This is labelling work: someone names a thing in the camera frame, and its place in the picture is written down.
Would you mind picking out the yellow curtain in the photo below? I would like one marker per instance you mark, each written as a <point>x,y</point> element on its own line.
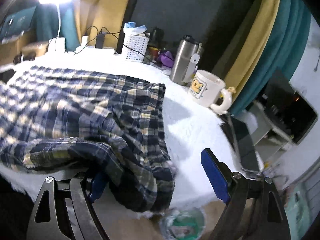
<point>242,54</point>

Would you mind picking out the white power strip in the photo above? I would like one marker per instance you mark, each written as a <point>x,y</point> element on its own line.
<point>92,51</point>

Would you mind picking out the white bear cartoon mug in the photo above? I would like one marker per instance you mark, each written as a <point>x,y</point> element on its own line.
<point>210,91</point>

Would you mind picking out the blue plastic bag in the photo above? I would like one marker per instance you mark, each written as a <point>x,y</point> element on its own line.
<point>130,28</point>

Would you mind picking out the white usb charger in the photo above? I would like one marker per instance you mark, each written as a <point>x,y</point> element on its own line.
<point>84,41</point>

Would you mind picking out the white perforated plastic basket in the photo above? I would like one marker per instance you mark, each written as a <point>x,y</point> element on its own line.
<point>134,46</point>

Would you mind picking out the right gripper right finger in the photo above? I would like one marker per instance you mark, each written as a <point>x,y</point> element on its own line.
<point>267,219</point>

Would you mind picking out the teal curtain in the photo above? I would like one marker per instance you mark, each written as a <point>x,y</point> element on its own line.
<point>283,51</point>

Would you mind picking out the black power adapter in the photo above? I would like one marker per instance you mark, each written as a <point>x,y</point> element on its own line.
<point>99,42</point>

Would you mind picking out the purple cloth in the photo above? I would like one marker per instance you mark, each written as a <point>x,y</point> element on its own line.
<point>165,58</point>

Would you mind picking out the white textured table cover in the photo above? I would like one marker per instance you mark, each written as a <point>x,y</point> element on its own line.
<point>189,127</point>

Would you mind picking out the black monitor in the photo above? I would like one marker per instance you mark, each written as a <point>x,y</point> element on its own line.
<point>286,108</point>

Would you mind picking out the blue yellow plaid pants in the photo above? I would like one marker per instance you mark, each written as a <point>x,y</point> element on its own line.
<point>53,118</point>

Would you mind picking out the stainless steel tumbler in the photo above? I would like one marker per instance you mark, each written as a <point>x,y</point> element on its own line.
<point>188,55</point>

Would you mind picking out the small red yellow jar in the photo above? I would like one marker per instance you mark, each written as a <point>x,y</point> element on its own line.
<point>154,52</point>

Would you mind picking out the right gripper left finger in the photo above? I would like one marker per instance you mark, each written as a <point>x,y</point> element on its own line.
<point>64,209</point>

